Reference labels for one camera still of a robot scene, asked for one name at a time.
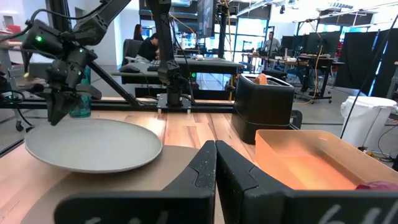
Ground black keyboard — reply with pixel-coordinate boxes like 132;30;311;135
147;59;161;72

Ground black taut cable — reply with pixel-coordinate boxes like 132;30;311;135
340;14;398;140

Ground black partition curtain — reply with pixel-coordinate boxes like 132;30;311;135
334;28;398;98

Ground person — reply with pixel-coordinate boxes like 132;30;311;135
136;32;161;62
133;24;145;42
263;30;281;53

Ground orange translucent plastic bin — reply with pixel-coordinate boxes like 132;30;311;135
254;129;398;191

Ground teal textured glass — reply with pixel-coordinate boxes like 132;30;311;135
69;67;92;119

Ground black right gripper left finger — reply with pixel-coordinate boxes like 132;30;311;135
54;140;218;224

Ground yellow hanging cable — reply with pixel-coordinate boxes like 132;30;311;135
294;45;324;105

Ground black computer mouse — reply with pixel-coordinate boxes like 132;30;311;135
119;64;141;74

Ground grey office chair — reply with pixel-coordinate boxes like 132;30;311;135
121;39;144;66

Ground black toaster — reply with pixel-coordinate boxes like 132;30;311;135
231;73;295;145

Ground cluttered work table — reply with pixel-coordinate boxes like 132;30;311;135
241;51;345;102

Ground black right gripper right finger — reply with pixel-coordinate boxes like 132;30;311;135
216;140;398;224

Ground white trash bin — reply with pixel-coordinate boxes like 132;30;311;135
340;95;398;151

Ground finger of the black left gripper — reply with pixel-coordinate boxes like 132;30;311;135
60;92;82;124
39;90;63;126

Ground black desk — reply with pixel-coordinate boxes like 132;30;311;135
111;57;246;97

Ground black monitor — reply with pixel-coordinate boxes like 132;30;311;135
197;0;216;39

